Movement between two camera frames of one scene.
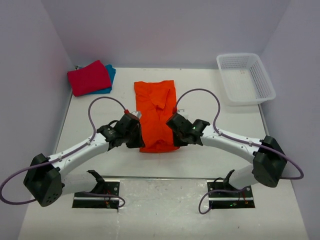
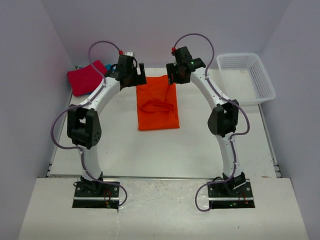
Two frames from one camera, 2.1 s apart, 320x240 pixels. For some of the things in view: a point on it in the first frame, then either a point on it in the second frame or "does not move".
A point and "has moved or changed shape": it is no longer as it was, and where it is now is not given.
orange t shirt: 156,102 has moved or changed shape
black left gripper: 139,142 -> 139,79
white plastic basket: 245,80 does not move
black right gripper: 177,143 -> 171,69
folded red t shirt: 92,78 does not move
